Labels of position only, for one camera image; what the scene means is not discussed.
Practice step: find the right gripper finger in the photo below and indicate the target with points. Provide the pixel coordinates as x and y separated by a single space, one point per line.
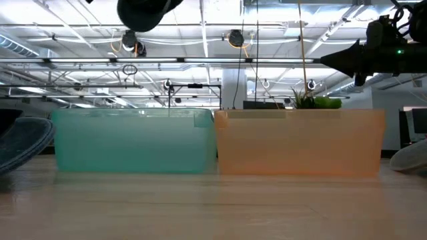
347 60

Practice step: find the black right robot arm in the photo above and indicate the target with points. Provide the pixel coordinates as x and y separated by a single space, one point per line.
418 20

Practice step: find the silver ventilation duct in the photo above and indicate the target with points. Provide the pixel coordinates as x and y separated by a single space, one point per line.
347 87
16 45

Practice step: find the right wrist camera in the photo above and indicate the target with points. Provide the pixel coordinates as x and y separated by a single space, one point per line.
380 30

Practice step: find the black stand frame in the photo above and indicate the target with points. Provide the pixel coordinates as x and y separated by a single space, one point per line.
195 85

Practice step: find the black perforated computer case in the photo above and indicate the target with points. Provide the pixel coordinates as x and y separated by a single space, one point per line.
263 105

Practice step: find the dark blue denim hat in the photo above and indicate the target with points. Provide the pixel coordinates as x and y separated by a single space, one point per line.
23 143
140 15

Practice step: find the succulent in patterned white pot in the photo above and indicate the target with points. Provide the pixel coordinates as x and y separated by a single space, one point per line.
320 101

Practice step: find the large grey fabric hat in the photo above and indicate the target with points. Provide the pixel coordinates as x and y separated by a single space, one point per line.
410 160

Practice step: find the black computer monitor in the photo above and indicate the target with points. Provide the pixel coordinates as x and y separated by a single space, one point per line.
419 120

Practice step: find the orange translucent plastic bin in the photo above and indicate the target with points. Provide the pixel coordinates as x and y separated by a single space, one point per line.
300 143

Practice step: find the teal translucent plastic bin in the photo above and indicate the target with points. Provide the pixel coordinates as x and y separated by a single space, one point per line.
133 140

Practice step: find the white building column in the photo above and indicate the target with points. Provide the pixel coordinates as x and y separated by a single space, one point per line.
228 90

